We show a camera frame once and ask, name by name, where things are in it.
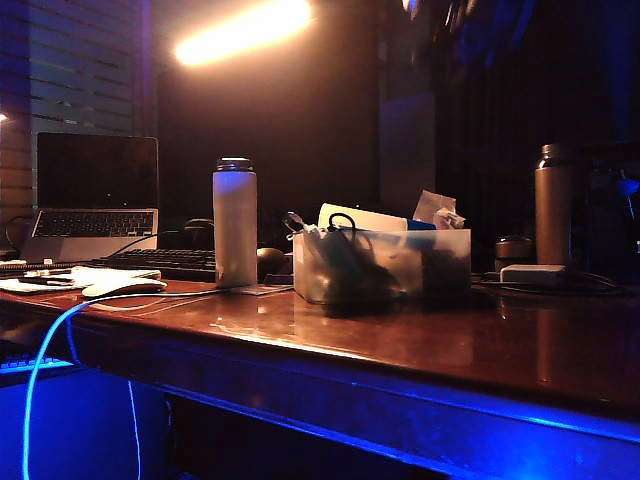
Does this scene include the bronze metal thermos bottle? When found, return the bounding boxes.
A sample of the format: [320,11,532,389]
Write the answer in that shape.
[533,143,576,266]

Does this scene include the thick white cable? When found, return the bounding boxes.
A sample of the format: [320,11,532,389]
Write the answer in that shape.
[22,288,221,480]

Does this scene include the white paper sheets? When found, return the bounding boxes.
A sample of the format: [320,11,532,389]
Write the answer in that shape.
[0,265,164,295]

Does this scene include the dark round computer mouse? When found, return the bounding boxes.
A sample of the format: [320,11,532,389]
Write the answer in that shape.
[256,247,291,284]

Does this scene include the silver laptop with black screen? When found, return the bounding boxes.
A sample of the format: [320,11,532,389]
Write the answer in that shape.
[20,131,160,264]

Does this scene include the window blinds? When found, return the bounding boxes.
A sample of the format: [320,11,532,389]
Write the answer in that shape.
[0,0,151,211]

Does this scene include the black computer keyboard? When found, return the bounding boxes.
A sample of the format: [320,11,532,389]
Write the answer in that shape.
[82,248,219,284]

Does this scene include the black looped cord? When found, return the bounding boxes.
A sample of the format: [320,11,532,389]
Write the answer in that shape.
[327,212,358,234]

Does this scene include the black headphones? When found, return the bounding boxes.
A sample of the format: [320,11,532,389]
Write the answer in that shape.
[182,218,216,251]

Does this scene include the white water bottle dark lid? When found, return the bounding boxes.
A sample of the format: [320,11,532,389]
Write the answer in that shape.
[212,156,259,289]

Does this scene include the small metal jar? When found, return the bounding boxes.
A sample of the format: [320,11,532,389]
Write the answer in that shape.
[494,235,535,274]

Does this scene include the white power adapter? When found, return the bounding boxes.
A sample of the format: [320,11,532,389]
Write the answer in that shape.
[499,263,569,287]

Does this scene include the thin white cable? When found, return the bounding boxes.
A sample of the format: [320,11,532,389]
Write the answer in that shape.
[127,379,144,480]

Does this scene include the dark cable bundle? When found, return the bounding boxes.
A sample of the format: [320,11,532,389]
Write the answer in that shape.
[314,232,401,320]

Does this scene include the flat card under bottle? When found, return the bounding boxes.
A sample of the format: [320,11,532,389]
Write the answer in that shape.
[230,283,294,297]

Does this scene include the backlit keyboard under desk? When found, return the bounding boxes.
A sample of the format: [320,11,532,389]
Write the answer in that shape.
[0,352,76,376]

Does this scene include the black cable by adapter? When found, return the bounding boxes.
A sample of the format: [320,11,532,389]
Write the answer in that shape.
[472,271,626,297]

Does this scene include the black laptop cable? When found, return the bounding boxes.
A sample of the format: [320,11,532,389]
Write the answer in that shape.
[107,230,186,259]

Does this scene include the white cable plug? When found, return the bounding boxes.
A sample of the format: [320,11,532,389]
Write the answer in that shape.
[283,211,326,242]

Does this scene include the white glue bottle blue cap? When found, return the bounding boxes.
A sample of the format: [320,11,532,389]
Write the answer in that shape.
[318,202,437,251]

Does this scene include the dark desktop appliance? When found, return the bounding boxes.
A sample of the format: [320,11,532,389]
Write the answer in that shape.
[572,144,640,281]

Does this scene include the translucent plastic storage box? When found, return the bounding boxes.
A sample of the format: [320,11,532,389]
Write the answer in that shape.
[292,228,473,306]

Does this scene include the glowing bar lamp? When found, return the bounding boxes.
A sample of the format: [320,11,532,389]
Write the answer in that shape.
[174,0,314,69]

